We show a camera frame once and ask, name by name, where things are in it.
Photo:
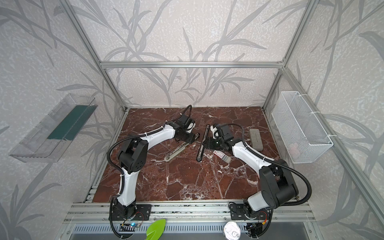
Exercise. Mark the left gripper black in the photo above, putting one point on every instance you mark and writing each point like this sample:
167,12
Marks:
190,137

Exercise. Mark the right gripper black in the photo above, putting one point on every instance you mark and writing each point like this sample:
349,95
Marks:
214,141

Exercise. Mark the red white staples box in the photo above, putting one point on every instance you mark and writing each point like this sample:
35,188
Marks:
223,156

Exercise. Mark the black stapler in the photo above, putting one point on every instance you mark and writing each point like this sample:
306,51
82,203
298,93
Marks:
202,146

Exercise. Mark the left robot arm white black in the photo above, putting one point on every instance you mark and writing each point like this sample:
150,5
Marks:
129,155

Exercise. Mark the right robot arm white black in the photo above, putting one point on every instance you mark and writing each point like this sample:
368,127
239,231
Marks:
277,184

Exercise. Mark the pink item in basket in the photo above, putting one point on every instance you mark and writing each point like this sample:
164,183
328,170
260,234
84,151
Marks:
294,150

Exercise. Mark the round silver can lid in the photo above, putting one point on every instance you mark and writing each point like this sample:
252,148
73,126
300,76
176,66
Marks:
232,231

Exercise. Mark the green leaf sticker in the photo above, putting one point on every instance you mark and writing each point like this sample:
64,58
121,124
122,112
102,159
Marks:
156,229

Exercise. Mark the small green circuit board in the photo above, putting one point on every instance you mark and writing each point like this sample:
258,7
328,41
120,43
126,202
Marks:
130,226

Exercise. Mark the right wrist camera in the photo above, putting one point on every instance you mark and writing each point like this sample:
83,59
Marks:
214,129

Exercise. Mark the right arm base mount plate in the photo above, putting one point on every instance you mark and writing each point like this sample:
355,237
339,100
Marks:
240,212

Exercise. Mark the white wire mesh basket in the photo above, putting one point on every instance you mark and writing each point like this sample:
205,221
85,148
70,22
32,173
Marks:
298,123

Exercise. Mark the clear plastic wall tray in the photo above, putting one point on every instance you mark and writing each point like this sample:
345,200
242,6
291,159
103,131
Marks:
47,142

